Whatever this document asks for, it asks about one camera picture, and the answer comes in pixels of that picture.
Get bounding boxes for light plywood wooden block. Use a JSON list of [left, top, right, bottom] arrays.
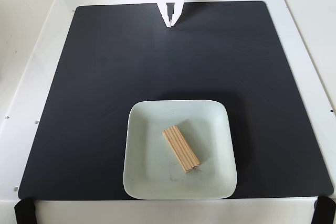
[[162, 124, 201, 174]]

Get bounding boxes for white square plate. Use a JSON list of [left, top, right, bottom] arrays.
[[122, 100, 238, 200]]

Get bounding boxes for black rubber mat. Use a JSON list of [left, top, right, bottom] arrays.
[[17, 1, 334, 200]]

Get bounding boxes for black corner bracket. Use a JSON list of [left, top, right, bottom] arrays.
[[312, 196, 336, 224], [14, 198, 37, 224]]

